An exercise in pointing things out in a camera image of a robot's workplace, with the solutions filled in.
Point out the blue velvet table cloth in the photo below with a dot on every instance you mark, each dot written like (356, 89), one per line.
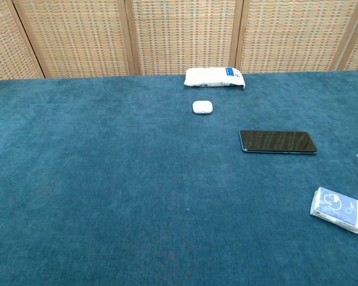
(107, 178)

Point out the white wet wipes pack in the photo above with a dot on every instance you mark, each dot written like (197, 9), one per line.
(210, 78)

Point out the woven bamboo folding screen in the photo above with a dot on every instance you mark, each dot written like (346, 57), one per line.
(179, 35)

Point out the blue white tissue pack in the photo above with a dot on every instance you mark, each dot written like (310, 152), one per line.
(338, 213)

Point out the white earbuds case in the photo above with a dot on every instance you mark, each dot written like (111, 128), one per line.
(202, 107)

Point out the black smartphone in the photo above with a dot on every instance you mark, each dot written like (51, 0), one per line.
(277, 141)

